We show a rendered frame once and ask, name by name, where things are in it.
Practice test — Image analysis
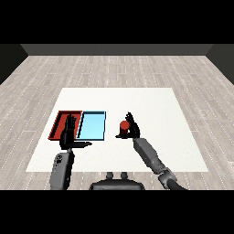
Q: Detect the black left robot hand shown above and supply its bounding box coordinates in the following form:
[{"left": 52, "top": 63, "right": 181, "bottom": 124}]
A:
[{"left": 58, "top": 113, "right": 93, "bottom": 151}]

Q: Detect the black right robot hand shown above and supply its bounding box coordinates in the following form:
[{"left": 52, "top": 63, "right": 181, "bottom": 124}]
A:
[{"left": 114, "top": 112, "right": 142, "bottom": 140}]

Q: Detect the small red can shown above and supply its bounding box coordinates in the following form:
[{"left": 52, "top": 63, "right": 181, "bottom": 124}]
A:
[{"left": 119, "top": 120, "right": 132, "bottom": 137}]

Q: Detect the red shallow open box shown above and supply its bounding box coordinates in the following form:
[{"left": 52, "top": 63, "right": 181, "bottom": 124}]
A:
[{"left": 48, "top": 110, "right": 84, "bottom": 142}]

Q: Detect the light blue shallow open box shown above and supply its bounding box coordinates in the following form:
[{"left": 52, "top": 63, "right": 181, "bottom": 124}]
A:
[{"left": 75, "top": 111, "right": 107, "bottom": 142}]

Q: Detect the dark grey robot body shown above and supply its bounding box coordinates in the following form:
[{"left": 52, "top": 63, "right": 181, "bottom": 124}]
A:
[{"left": 89, "top": 171, "right": 146, "bottom": 191}]

